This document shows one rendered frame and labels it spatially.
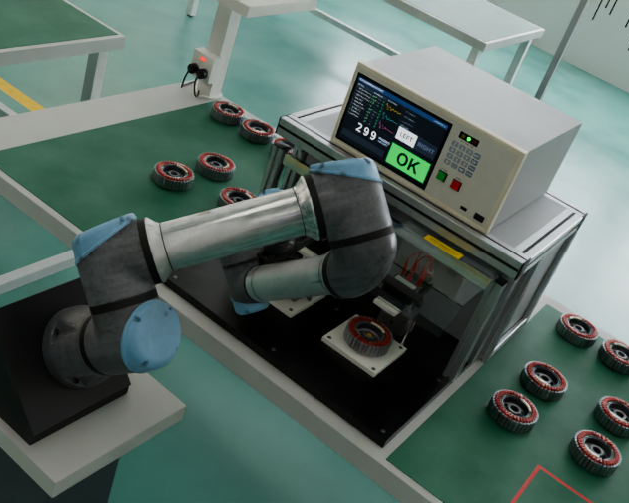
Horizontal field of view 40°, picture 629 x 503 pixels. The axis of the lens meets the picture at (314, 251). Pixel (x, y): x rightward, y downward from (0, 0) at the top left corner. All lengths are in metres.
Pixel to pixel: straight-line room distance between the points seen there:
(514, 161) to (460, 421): 0.59
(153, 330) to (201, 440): 1.32
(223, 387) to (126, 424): 1.29
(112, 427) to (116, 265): 0.35
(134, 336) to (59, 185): 0.94
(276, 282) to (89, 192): 0.78
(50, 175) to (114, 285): 0.93
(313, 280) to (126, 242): 0.35
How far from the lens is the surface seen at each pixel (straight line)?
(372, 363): 1.96
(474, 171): 1.89
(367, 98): 1.98
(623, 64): 8.28
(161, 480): 2.61
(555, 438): 2.09
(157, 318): 1.46
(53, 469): 1.58
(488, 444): 1.96
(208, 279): 2.04
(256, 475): 2.70
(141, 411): 1.71
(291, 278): 1.63
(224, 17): 2.91
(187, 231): 1.45
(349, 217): 1.45
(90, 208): 2.23
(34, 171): 2.34
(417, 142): 1.94
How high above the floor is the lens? 1.93
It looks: 31 degrees down
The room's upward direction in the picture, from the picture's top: 20 degrees clockwise
